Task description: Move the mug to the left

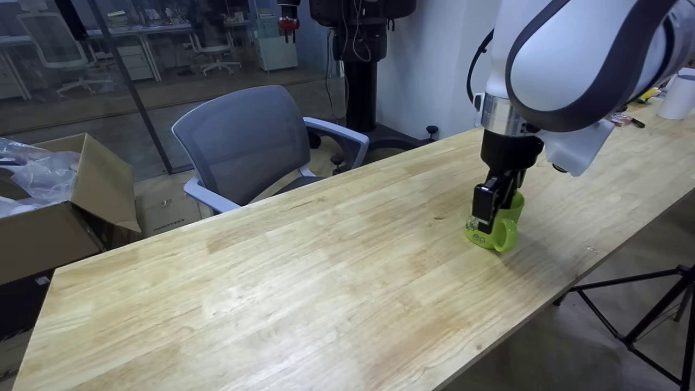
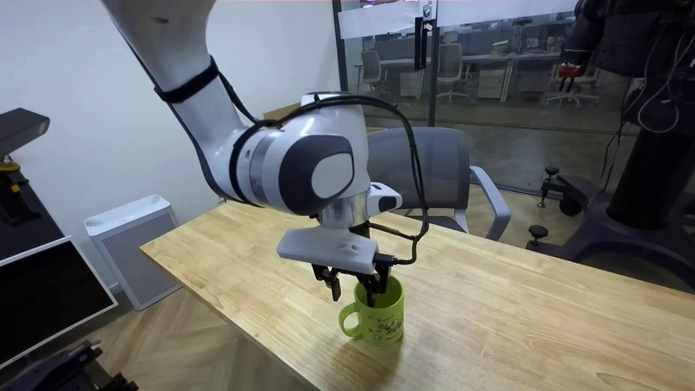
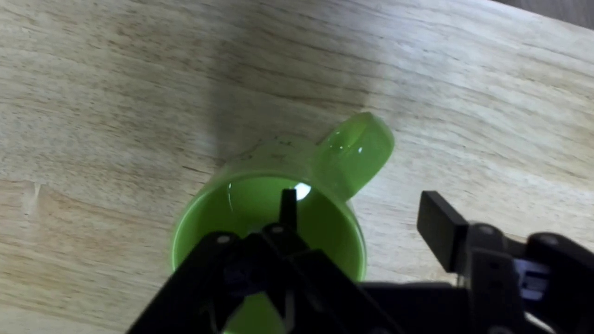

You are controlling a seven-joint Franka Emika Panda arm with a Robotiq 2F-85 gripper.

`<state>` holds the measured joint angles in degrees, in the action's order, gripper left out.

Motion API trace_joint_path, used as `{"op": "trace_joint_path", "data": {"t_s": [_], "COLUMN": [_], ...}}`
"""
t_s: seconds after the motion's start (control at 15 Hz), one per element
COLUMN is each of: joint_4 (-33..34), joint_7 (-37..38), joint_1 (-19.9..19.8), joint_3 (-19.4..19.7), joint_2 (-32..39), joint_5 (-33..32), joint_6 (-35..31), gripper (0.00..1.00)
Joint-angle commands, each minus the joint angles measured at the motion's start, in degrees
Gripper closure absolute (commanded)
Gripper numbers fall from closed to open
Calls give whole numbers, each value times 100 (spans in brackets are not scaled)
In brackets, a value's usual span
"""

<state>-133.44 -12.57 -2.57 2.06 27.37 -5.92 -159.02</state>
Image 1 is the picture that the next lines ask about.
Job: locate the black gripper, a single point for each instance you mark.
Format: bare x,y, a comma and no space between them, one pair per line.
508,155

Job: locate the green mug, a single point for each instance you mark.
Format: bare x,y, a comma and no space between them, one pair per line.
508,231

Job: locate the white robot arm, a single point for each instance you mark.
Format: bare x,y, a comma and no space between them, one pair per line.
577,66

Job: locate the small black tool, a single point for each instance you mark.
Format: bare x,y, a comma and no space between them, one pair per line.
629,120

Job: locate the black tripod legs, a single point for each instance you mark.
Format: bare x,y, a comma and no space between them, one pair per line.
643,318

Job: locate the white cylindrical cup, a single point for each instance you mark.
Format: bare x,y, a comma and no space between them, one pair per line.
680,99

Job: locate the grey mesh office chair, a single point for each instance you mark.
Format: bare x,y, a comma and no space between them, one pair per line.
250,143

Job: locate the red object behind glass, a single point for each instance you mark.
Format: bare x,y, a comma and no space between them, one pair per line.
286,20

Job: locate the white background office chair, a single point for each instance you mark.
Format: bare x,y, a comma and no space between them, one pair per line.
214,50

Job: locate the brown cardboard box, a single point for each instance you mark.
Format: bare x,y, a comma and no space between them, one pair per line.
65,208

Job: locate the clear plastic wrap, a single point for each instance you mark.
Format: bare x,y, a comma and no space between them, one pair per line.
32,177

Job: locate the black pedestal stand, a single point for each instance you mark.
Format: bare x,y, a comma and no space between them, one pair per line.
361,72

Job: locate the black glass door post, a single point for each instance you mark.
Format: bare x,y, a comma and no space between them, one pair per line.
131,94

